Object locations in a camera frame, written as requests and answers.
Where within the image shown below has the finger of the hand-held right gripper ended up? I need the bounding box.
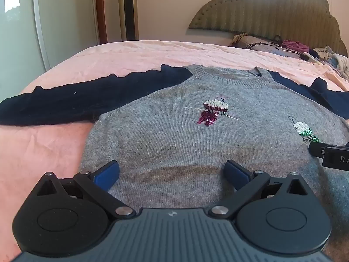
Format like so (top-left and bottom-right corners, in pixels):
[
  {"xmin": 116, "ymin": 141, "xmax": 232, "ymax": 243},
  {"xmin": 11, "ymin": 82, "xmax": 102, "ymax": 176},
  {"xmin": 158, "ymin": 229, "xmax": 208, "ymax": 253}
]
[{"xmin": 308, "ymin": 143, "xmax": 328, "ymax": 159}]

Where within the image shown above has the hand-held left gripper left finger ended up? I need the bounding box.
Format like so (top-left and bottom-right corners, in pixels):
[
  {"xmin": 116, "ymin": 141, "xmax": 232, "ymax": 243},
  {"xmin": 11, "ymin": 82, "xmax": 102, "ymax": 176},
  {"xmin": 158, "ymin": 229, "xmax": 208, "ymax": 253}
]
[{"xmin": 35, "ymin": 160, "xmax": 136, "ymax": 220}]

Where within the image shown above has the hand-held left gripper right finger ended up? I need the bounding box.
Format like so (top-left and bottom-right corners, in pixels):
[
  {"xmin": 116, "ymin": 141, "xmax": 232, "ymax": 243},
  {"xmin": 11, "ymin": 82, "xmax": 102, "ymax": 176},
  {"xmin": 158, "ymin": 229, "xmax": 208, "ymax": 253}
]
[{"xmin": 209, "ymin": 160, "xmax": 310, "ymax": 220}]

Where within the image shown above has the grey navy-sleeved sequin sweater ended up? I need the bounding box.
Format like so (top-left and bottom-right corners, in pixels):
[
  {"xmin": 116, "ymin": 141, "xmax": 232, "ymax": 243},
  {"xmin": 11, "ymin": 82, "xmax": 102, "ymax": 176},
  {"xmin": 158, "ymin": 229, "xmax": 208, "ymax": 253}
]
[{"xmin": 0, "ymin": 64, "xmax": 349, "ymax": 254}]

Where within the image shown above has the pink bed sheet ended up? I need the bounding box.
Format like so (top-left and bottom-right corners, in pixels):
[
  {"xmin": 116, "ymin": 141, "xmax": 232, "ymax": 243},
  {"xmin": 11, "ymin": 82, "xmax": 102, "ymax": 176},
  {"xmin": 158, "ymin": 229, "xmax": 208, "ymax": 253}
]
[{"xmin": 0, "ymin": 40, "xmax": 349, "ymax": 262}]

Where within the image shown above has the pink crumpled cloth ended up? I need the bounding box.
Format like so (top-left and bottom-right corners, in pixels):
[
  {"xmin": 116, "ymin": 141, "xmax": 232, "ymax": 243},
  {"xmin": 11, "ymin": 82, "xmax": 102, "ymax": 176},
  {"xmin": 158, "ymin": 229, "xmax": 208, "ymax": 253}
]
[{"xmin": 282, "ymin": 40, "xmax": 310, "ymax": 53}]

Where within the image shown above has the grey knitted pillow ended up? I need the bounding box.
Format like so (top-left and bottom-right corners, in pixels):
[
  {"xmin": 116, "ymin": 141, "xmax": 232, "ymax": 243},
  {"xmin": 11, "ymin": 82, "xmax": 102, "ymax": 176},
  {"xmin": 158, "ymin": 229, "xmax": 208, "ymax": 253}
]
[{"xmin": 231, "ymin": 33, "xmax": 287, "ymax": 54}]

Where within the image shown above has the olive padded headboard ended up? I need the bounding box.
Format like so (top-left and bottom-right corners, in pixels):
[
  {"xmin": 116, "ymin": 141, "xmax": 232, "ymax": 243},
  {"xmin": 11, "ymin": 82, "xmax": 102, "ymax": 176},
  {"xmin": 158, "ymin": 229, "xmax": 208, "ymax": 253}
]
[{"xmin": 188, "ymin": 0, "xmax": 348, "ymax": 57}]

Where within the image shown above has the white sliding wardrobe door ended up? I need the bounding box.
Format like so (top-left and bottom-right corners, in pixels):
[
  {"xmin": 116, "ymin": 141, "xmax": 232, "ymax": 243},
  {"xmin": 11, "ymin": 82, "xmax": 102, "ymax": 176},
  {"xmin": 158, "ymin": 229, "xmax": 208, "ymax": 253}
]
[{"xmin": 0, "ymin": 0, "xmax": 100, "ymax": 100}]

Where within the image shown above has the gold tower fan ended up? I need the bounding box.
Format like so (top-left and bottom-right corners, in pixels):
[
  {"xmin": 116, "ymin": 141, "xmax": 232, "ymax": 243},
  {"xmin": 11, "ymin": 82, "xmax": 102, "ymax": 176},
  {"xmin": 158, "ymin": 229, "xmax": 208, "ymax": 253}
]
[{"xmin": 117, "ymin": 0, "xmax": 140, "ymax": 41}]

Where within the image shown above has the black cable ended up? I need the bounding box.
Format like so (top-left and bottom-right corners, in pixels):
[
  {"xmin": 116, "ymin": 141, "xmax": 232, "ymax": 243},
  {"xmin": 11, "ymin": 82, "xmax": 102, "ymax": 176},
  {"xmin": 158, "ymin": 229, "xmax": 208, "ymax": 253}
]
[{"xmin": 247, "ymin": 35, "xmax": 308, "ymax": 59}]

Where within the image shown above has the brown wooden door frame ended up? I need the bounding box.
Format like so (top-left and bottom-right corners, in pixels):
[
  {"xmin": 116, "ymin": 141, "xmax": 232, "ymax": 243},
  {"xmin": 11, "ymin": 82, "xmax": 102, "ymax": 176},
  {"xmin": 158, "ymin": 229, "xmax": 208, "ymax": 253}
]
[{"xmin": 94, "ymin": 0, "xmax": 108, "ymax": 45}]

